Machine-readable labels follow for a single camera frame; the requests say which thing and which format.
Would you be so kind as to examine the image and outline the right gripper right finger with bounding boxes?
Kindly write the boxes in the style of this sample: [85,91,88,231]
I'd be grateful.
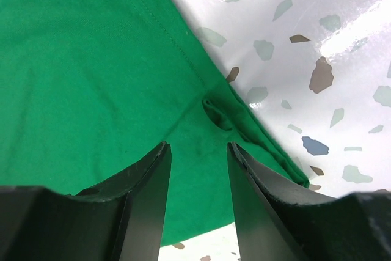
[227,143,390,260]

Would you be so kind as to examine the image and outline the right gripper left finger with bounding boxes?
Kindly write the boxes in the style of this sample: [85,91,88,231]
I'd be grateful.
[1,142,171,260]

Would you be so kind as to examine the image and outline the green t shirt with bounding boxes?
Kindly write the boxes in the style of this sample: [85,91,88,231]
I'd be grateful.
[1,0,309,246]

